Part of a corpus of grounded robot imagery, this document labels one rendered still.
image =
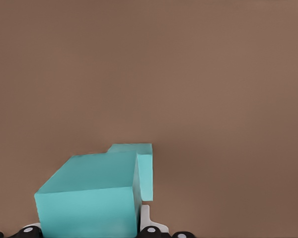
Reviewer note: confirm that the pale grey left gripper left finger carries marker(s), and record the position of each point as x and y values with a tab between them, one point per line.
27	232

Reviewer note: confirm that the blue cube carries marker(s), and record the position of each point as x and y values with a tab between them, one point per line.
146	173
89	198

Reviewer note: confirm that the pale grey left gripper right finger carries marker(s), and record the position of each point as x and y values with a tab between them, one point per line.
146	218

